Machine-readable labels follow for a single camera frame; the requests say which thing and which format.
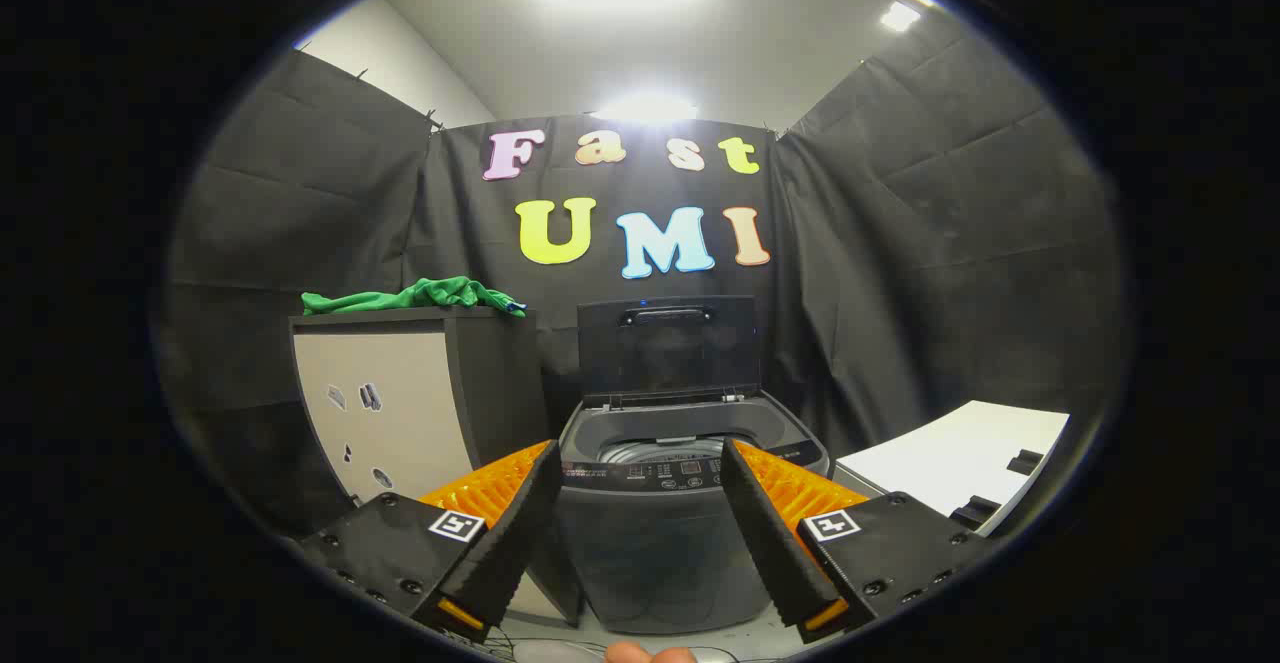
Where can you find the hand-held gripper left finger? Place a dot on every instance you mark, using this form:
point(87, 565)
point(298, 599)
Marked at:
point(515, 533)

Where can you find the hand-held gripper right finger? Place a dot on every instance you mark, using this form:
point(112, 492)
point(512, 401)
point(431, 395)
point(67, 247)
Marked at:
point(765, 533)

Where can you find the grey washing machine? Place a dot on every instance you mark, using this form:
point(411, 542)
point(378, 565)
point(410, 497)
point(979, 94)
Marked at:
point(640, 553)

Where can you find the green polo shirt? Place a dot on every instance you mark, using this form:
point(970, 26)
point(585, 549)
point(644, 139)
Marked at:
point(430, 295)

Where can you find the white table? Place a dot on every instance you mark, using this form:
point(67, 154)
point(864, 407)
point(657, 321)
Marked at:
point(950, 453)

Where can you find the dark cabinet with beige door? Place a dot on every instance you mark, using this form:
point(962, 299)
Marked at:
point(400, 363)

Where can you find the black clip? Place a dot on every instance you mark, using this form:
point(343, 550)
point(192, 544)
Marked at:
point(975, 513)
point(1026, 462)

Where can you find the small ceiling light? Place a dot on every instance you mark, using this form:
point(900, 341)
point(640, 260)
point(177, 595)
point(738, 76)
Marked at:
point(899, 15)

